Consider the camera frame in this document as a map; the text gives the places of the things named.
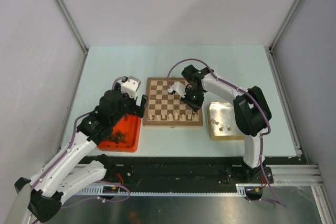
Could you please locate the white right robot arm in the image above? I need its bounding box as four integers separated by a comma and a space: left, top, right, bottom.
181, 65, 272, 183

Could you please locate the pile of dark chess pieces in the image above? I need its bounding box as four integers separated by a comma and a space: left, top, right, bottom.
107, 131, 128, 144

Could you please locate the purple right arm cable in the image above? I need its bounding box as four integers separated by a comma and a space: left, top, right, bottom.
167, 58, 287, 208

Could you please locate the gold metal tin tray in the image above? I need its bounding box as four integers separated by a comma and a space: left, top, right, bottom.
207, 102, 245, 141

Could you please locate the aluminium frame post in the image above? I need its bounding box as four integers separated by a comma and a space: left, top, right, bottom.
54, 0, 89, 56
268, 0, 304, 53

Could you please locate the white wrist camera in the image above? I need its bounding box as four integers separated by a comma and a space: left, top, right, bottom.
167, 82, 186, 98
120, 76, 141, 100

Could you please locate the left aluminium frame post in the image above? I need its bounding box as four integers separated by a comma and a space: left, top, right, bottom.
54, 0, 89, 56

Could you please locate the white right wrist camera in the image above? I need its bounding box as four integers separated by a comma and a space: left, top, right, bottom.
167, 82, 186, 98

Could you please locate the right aluminium frame post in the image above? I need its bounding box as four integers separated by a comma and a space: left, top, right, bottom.
268, 0, 304, 53

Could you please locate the grey slotted cable duct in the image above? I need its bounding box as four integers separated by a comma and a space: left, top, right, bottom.
75, 184, 252, 197

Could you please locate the pile of light chess pieces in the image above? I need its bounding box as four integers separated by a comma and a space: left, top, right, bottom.
211, 119, 232, 132

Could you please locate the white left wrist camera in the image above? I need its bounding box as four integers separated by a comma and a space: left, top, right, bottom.
120, 76, 141, 100

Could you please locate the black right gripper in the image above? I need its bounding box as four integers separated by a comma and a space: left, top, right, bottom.
181, 88, 205, 112

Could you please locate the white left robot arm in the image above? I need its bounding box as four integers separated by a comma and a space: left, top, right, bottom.
14, 88, 148, 223

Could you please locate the wooden chess board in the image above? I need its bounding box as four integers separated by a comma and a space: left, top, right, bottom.
143, 77, 203, 127

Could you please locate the orange plastic tray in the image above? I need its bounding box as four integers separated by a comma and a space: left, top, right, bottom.
98, 115, 141, 153

